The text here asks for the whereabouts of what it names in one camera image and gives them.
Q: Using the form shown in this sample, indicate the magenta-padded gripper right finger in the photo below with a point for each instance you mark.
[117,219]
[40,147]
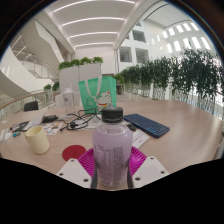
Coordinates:
[148,170]

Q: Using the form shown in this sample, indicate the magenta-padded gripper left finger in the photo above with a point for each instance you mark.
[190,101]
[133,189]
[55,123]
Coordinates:
[73,171]

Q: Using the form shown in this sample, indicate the purple drink bottle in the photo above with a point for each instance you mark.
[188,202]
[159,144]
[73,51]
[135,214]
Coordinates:
[111,150]

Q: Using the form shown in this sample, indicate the flat round red coaster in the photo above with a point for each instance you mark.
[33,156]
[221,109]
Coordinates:
[72,152]

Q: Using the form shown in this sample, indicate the white paper card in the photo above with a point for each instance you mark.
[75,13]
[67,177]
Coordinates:
[140,138]

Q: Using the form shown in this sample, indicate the dark blue keyboard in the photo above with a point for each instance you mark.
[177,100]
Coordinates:
[146,125]

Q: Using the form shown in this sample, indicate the cream yellow mug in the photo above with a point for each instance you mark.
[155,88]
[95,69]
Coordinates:
[37,140]

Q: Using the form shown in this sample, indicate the colourful sticker sheet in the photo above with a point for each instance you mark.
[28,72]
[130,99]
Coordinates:
[52,128]

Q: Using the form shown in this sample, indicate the black power adapter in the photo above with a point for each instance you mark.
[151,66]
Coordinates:
[50,118]

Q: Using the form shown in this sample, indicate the open paper booklet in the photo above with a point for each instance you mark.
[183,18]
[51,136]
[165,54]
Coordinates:
[35,121]

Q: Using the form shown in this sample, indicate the small teal box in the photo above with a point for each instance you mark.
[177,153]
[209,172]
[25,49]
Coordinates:
[16,134]

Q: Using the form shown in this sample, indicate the black notebook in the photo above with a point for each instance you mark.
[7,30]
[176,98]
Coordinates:
[21,126]

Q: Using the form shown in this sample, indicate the clear shaker bottle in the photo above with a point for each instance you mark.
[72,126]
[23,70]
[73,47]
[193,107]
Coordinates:
[69,100]

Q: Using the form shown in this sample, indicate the green tote bag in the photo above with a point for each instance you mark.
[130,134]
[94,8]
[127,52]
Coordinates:
[98,91]

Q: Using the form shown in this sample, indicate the green plant in white planter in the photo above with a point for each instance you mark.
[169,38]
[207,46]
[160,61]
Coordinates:
[48,90]

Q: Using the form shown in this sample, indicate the green plant in brown planter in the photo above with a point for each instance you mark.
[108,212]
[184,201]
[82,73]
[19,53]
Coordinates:
[56,86]

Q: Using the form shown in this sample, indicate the low shelf topped with plants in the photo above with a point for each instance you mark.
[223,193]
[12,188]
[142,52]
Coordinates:
[118,80]

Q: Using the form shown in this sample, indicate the white cabinet topped with plants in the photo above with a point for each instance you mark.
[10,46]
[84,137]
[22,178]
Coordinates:
[80,75]

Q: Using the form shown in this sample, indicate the row of green hedge planters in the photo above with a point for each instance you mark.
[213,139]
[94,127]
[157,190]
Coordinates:
[186,76]

